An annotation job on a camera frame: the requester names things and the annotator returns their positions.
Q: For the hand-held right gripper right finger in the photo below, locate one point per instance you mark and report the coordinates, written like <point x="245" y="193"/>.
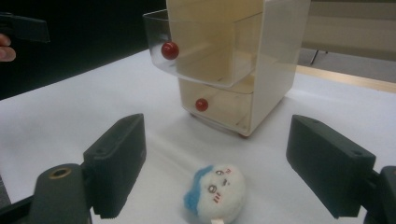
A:
<point x="327" y="168"/>

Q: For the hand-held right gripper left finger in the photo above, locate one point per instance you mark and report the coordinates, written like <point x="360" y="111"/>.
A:
<point x="116" y="165"/>

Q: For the white plush toy blue hair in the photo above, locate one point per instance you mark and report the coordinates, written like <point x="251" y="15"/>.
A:
<point x="218" y="194"/>

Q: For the cream plastic drawer cabinet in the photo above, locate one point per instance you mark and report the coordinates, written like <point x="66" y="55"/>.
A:
<point x="274" y="62"/>

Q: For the clear drawer with red knob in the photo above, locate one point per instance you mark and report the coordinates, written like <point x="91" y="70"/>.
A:
<point x="199" y="49"/>
<point x="218" y="107"/>

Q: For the beige table with dark leg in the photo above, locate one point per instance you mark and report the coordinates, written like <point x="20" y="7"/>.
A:
<point x="351" y="28"/>

